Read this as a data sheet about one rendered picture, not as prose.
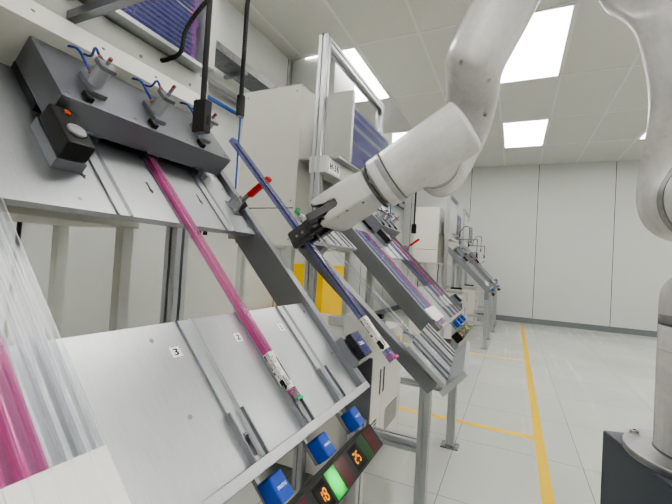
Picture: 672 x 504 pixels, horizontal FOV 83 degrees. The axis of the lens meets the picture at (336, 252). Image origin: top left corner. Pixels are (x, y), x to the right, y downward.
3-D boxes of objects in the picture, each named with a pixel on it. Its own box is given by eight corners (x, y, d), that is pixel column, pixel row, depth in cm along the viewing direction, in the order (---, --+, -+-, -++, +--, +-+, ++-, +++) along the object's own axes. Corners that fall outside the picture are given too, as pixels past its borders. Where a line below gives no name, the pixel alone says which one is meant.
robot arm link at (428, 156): (394, 168, 66) (371, 144, 59) (463, 121, 62) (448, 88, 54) (415, 206, 63) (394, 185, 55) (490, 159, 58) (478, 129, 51)
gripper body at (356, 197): (381, 171, 67) (330, 206, 71) (359, 155, 57) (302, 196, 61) (401, 207, 65) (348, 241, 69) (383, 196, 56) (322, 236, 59)
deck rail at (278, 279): (346, 403, 73) (370, 386, 71) (342, 407, 71) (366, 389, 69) (180, 147, 94) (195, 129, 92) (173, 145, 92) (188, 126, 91)
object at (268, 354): (297, 402, 54) (304, 396, 54) (291, 405, 53) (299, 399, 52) (147, 155, 69) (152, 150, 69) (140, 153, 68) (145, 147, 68)
